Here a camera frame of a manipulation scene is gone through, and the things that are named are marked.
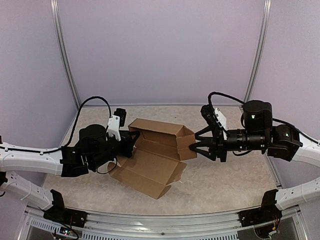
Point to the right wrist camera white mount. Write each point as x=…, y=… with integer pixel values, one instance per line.
x=214, y=117

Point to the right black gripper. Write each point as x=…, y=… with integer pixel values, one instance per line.
x=215, y=150

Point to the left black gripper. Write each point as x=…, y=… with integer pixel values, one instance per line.
x=129, y=142

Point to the brown cardboard box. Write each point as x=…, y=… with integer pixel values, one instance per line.
x=159, y=156

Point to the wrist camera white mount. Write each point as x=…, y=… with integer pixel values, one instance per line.
x=116, y=120
x=214, y=117

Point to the front aluminium rail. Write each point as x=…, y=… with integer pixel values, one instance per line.
x=116, y=226

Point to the aluminium frame post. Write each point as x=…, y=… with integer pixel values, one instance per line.
x=259, y=49
x=54, y=5

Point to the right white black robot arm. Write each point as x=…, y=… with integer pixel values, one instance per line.
x=283, y=141

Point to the left aluminium frame post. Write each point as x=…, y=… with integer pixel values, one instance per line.
x=54, y=5

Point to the right aluminium frame post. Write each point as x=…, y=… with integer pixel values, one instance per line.
x=259, y=49

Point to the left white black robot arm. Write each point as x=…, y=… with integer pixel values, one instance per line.
x=97, y=145

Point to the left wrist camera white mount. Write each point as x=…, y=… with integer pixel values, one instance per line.
x=116, y=120

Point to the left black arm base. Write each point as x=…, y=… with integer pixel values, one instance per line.
x=61, y=214

